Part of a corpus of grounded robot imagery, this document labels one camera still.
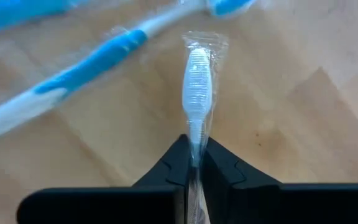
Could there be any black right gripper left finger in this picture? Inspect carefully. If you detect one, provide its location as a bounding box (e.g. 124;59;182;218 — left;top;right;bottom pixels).
131;133;193;188

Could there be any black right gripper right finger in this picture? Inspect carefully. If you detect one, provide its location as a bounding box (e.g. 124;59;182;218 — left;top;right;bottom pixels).
200;136;282;224

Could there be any blue toothbrush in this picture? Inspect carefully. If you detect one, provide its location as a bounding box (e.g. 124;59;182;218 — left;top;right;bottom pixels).
0;0;90;39
0;0;259;144
181;30;230;224

